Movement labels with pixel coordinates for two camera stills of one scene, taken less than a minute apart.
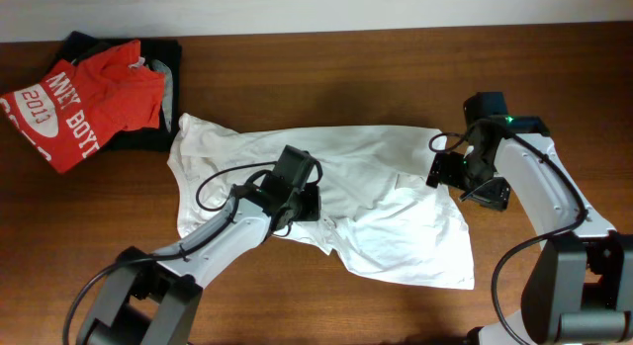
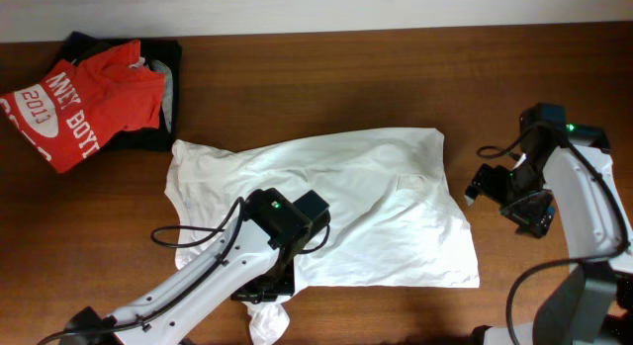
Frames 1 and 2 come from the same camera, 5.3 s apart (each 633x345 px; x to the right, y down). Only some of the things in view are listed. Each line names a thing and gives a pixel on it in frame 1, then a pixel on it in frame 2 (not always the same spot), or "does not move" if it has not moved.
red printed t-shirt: (75, 108) does not move
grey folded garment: (168, 91) does not move
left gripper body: (304, 204) to (277, 282)
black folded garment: (168, 52) does not move
